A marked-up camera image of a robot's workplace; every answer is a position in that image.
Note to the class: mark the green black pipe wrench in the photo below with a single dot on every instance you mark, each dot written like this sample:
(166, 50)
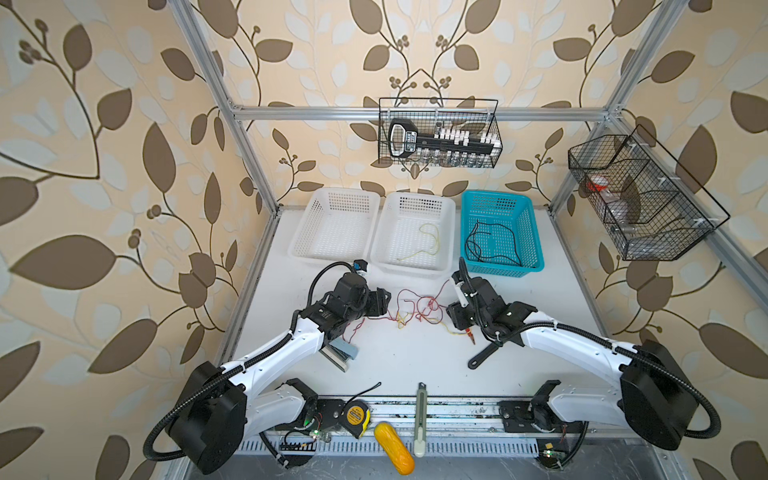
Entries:
(483, 355)

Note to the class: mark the black socket tool set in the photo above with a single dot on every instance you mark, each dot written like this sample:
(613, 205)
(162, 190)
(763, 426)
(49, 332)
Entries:
(404, 140)

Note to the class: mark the black wire basket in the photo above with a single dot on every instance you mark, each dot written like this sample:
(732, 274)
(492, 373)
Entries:
(429, 113)
(655, 208)

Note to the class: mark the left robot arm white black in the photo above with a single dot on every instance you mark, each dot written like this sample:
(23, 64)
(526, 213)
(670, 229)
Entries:
(221, 405)

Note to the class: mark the right black wire basket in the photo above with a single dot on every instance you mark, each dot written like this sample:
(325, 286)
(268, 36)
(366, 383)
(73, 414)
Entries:
(655, 208)

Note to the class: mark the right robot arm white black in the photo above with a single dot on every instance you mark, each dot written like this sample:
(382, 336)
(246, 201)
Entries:
(643, 388)

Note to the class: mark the yellow corn cob toy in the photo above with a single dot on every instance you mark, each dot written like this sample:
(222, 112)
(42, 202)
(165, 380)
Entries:
(394, 448)

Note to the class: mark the aluminium frame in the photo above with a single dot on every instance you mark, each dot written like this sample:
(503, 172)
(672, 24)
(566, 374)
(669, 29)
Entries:
(299, 82)

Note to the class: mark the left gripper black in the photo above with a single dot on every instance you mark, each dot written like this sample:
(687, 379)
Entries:
(379, 302)

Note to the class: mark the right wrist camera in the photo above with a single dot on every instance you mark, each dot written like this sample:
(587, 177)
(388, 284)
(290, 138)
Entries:
(463, 286)

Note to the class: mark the yellow black tape measure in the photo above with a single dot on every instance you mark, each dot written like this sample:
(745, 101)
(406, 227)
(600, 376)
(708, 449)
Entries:
(356, 413)

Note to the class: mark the middle white plastic basket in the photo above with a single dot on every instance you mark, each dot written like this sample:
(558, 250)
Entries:
(415, 235)

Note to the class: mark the white utility knife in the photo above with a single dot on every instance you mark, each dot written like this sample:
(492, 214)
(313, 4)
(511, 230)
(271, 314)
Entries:
(420, 419)

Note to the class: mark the left white plastic basket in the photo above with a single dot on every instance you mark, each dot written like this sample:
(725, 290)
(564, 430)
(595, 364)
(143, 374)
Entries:
(337, 225)

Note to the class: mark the grey blue stapler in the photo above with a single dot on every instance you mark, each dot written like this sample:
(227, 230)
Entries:
(340, 353)

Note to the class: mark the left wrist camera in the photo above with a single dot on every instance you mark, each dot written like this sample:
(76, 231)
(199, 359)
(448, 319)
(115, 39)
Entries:
(360, 266)

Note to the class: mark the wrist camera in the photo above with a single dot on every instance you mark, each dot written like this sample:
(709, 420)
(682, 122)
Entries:
(360, 266)
(463, 286)

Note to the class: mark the back black wire basket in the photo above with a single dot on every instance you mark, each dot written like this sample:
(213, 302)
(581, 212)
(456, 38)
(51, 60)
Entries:
(429, 113)

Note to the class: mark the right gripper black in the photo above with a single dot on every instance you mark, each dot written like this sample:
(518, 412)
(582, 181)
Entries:
(455, 313)

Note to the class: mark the teal plastic basket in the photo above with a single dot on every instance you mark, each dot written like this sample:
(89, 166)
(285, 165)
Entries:
(499, 234)

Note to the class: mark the white plastic basket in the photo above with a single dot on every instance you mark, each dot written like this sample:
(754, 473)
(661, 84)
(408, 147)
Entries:
(415, 235)
(337, 225)

